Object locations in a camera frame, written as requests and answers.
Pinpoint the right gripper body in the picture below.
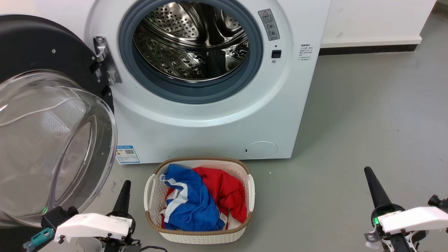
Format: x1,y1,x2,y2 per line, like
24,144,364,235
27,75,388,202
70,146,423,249
364,203,448,252

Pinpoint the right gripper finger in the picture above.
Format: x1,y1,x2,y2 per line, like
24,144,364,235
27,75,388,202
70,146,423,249
364,167,392,209

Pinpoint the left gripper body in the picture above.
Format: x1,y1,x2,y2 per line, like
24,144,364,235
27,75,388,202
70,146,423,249
54,210,141,252

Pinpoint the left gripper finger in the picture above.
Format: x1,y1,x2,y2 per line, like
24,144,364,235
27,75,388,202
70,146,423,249
111,180,132,215

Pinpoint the glass washer door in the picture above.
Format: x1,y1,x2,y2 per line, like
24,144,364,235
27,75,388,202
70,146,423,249
0,14,118,228

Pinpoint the white front-load washing machine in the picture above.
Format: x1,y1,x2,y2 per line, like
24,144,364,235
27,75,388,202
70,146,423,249
84,0,331,165

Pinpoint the silver door hinge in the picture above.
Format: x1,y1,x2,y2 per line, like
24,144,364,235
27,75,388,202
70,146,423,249
93,36,123,86

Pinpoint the steel washing machine drum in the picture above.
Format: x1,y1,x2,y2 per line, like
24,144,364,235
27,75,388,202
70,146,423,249
133,1,251,83

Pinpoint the blue energy label sticker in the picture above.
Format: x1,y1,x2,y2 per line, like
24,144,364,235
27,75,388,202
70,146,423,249
115,145,140,164

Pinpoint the blue and white garment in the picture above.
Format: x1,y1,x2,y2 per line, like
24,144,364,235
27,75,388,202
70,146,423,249
160,164,226,231

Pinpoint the white woven laundry basket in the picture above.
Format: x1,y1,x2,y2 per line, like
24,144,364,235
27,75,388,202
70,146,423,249
143,157,255,244

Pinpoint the red garment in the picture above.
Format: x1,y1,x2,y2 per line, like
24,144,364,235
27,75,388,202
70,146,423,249
161,167,247,228

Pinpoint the round white filter cover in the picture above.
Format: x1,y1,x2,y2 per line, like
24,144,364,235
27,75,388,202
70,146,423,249
244,141,278,159

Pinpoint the grey warning sticker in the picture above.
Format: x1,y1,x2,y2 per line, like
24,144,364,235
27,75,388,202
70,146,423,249
258,9,280,41

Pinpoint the teal cable connector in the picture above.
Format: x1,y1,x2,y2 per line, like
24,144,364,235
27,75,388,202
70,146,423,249
23,227,55,252

